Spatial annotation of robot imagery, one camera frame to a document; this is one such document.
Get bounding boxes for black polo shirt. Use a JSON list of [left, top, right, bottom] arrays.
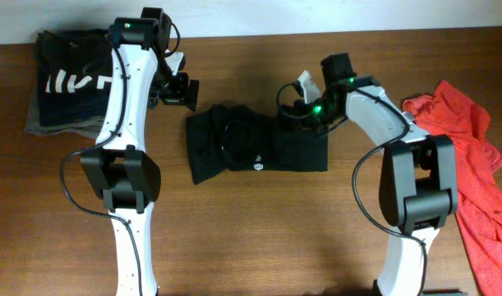
[[186, 104, 328, 185]]

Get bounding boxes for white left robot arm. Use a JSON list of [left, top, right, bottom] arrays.
[[81, 7, 200, 295]]

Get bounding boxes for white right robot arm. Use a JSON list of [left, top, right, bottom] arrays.
[[278, 53, 458, 296]]

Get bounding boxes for folded grey shirt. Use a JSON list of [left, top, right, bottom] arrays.
[[24, 87, 104, 139]]

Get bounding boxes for folded navy printed shirt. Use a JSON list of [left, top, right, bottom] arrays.
[[34, 29, 113, 127]]

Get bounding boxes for red shirt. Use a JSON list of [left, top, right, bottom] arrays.
[[403, 81, 502, 295]]

